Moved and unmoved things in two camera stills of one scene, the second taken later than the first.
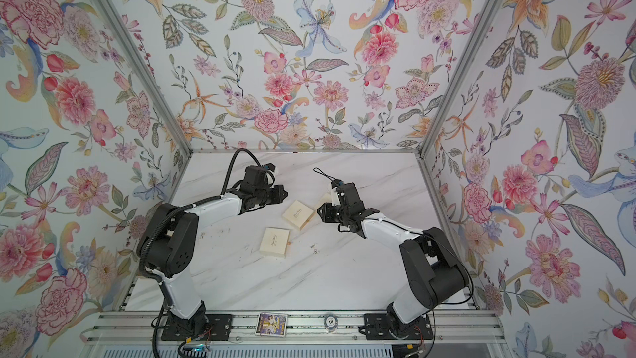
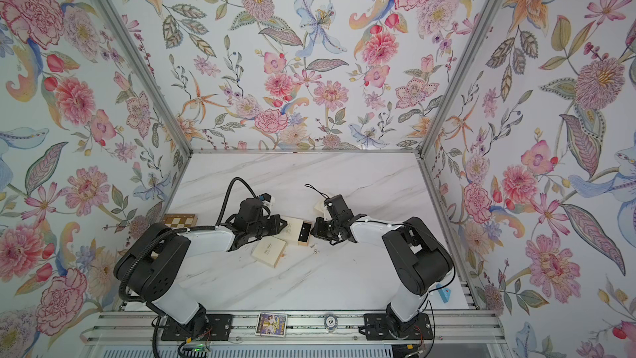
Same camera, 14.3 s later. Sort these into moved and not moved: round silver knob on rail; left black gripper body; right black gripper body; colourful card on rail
Moved: left black gripper body; right black gripper body
Not moved: round silver knob on rail; colourful card on rail
